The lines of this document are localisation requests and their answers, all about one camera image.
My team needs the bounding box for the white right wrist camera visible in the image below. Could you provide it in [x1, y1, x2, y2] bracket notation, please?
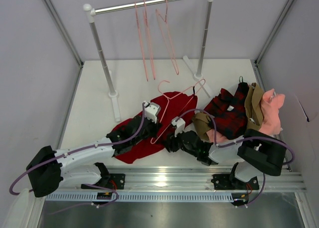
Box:
[171, 117, 185, 137]

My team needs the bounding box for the red black plaid skirt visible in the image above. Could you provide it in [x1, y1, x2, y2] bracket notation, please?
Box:
[204, 82, 249, 140]

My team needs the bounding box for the aluminium mounting rail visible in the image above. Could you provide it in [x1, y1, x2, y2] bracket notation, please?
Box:
[34, 165, 307, 193]

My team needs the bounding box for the pink wire hanger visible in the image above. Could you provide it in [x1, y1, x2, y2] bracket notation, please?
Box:
[134, 2, 149, 82]
[156, 0, 179, 75]
[150, 78, 206, 145]
[143, 0, 156, 80]

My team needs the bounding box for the pink skirt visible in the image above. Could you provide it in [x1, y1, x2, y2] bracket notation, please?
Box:
[205, 88, 286, 145]

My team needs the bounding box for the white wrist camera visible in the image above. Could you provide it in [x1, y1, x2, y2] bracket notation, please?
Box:
[142, 101, 160, 124]
[171, 117, 185, 137]

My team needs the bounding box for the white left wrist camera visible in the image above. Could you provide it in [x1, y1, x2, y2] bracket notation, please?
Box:
[142, 101, 160, 124]

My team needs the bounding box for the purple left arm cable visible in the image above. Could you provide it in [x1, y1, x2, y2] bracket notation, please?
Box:
[9, 102, 150, 215]

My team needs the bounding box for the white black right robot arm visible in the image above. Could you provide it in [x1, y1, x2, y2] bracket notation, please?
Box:
[164, 129, 287, 190]

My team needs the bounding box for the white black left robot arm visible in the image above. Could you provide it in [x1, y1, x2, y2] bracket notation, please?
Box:
[26, 114, 161, 198]

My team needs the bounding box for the tan brown skirt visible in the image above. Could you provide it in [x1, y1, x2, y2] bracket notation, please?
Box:
[192, 83, 264, 143]

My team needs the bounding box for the white slotted cable duct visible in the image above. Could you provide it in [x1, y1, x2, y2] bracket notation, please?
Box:
[46, 191, 234, 203]

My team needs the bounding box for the silver white clothes rack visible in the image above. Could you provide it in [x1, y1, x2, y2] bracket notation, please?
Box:
[83, 0, 213, 122]

